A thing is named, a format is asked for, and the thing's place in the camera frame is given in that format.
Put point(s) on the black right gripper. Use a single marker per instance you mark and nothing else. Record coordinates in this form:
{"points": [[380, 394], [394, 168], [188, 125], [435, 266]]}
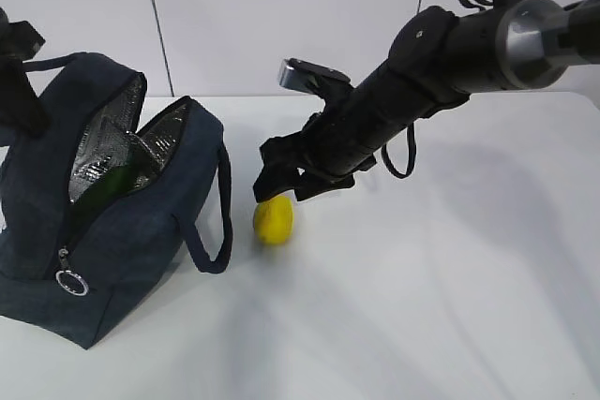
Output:
{"points": [[325, 154]]}

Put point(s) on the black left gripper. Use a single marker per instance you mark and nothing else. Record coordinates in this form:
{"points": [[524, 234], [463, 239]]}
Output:
{"points": [[20, 106]]}

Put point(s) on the yellow lemon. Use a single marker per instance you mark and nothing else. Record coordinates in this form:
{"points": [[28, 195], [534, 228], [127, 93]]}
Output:
{"points": [[273, 220]]}

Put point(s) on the green cucumber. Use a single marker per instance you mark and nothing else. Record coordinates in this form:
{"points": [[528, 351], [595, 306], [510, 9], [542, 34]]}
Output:
{"points": [[113, 184]]}

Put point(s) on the dark blue lunch bag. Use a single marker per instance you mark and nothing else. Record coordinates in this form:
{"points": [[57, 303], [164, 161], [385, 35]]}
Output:
{"points": [[77, 275]]}

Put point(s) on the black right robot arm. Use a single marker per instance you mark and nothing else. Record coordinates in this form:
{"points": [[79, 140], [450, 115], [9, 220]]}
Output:
{"points": [[436, 62]]}

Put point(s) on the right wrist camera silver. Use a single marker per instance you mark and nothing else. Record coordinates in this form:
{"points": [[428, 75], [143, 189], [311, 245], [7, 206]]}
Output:
{"points": [[309, 78]]}

